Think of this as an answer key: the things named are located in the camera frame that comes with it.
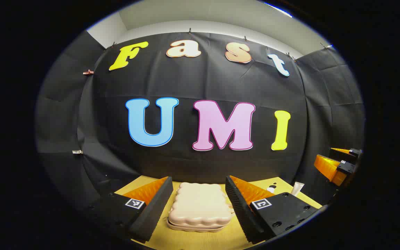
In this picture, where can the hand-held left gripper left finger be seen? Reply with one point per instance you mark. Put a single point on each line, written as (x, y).
(155, 208)

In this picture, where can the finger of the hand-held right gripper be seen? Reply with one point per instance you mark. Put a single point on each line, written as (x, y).
(328, 168)
(346, 154)

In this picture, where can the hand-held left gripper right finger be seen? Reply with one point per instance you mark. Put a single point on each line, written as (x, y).
(238, 208)

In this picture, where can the white squeeze tube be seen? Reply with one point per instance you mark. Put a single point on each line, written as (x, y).
(297, 189)

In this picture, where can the small white tag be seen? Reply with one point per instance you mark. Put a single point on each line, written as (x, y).
(77, 151)

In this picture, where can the black backdrop cloth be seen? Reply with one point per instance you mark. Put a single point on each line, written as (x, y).
(186, 80)

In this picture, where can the small copper clip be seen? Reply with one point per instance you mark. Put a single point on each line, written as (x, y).
(88, 72)

